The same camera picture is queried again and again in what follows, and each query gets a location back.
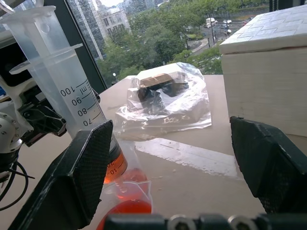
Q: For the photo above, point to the clear cup with red liquid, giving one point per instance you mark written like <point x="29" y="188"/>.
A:
<point x="133" y="177"/>
<point x="134" y="207"/>

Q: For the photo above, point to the white wooden box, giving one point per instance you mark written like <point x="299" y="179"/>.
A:
<point x="263" y="79"/>

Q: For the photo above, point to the large clear plastic syringe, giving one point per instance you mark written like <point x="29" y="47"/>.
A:
<point x="60" y="79"/>

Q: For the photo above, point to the black and brown bagged object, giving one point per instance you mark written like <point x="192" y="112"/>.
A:
<point x="153" y="92"/>

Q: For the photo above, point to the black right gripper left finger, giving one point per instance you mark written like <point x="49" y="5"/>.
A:
<point x="72" y="182"/>

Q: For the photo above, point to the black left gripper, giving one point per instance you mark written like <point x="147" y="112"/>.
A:
<point x="32" y="95"/>

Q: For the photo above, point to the dark window frame post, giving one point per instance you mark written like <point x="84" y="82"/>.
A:
<point x="76" y="36"/>

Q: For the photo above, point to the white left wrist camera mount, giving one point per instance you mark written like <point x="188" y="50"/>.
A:
<point x="12" y="92"/>

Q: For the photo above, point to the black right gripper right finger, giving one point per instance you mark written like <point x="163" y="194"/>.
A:
<point x="271" y="167"/>

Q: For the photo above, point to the clear plastic bag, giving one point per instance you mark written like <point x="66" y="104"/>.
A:
<point x="187" y="112"/>

